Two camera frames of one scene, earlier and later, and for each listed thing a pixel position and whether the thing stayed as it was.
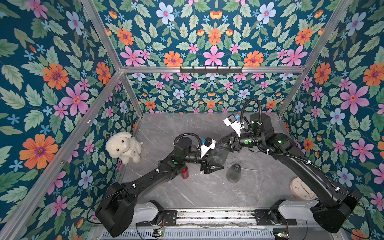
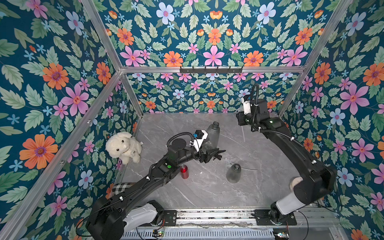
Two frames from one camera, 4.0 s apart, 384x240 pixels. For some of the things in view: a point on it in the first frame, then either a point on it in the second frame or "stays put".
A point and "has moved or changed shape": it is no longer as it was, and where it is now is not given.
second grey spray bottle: [233, 173] stays put
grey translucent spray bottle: [218, 156] has moved or changed shape
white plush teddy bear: [123, 146] stays put
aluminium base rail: [188, 219] stays put
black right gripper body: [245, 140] -> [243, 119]
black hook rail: [210, 70] stays put
